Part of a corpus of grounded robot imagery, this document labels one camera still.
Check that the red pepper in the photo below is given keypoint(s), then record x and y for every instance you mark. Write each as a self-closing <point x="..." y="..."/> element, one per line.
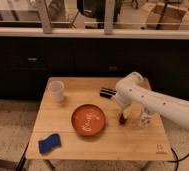
<point x="122" y="119"/>

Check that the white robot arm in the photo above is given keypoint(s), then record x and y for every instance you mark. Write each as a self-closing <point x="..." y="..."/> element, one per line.
<point x="129" y="89"/>

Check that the orange ceramic bowl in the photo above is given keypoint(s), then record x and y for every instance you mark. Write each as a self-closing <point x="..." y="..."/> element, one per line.
<point x="88" y="120"/>

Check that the wooden folding table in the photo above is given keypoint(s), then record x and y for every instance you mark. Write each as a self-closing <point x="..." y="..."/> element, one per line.
<point x="115" y="142"/>

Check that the clear plastic cup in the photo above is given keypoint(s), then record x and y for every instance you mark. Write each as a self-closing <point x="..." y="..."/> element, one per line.
<point x="56" y="90"/>

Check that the clear plastic bottle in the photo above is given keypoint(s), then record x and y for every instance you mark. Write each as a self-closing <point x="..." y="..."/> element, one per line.
<point x="145" y="118"/>

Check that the blue sponge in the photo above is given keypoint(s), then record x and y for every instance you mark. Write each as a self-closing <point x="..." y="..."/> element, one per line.
<point x="48" y="144"/>

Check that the dark low cabinet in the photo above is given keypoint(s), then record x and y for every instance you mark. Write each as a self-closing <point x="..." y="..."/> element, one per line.
<point x="26" y="63"/>

